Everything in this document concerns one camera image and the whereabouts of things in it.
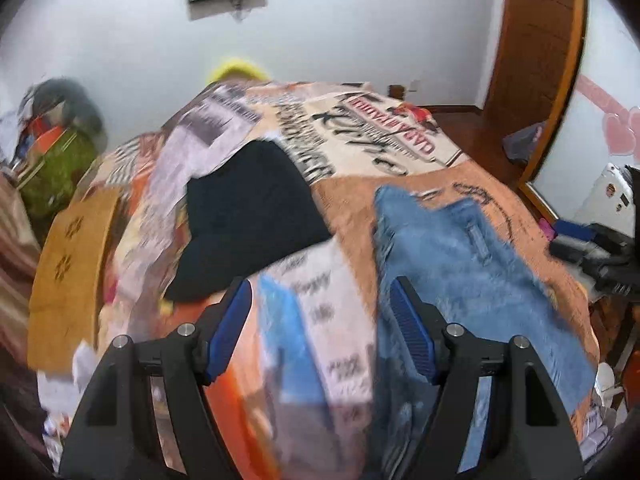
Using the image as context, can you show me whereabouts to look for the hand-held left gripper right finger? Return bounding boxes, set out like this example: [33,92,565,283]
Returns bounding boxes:
[389,276,586,480]

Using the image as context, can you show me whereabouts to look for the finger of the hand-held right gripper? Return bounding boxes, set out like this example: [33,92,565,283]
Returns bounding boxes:
[554,219,597,242]
[549,239,595,263]

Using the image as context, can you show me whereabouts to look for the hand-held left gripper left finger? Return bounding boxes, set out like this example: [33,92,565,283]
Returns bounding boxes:
[59,278,253,480]

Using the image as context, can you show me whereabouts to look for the blue denim pants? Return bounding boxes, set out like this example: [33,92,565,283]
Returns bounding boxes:
[372,185,599,480]

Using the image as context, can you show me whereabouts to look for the white appliance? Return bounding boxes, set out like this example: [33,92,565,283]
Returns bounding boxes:
[572,162,636,226]

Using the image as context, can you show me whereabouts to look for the grey purple cloth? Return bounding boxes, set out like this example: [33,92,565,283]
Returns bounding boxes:
[502,121,548,166]

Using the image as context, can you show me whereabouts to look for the black garment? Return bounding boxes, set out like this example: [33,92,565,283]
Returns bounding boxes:
[165,140,333,303]

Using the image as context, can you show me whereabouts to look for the white round object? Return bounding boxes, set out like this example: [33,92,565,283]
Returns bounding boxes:
[595,362,619,397]

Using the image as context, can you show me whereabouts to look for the wooden door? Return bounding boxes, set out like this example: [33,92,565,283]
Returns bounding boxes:
[482,0,588,221]

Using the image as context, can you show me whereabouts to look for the printed blanket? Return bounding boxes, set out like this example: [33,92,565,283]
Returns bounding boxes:
[37,80,601,480]

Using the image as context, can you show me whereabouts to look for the striped cloth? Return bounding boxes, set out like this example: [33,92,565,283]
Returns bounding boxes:
[0,175,42,361]

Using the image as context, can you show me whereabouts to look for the green bag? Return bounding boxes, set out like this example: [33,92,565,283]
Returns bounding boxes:
[22,130,98,218]

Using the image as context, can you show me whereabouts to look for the yellow object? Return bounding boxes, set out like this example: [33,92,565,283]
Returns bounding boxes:
[207,57,271,83]

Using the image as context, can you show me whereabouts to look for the dark bag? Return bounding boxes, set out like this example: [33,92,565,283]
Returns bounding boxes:
[25,77,108,146]

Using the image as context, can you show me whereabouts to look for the pink heart wall decoration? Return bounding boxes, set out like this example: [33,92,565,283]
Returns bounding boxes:
[577,75,640,158]

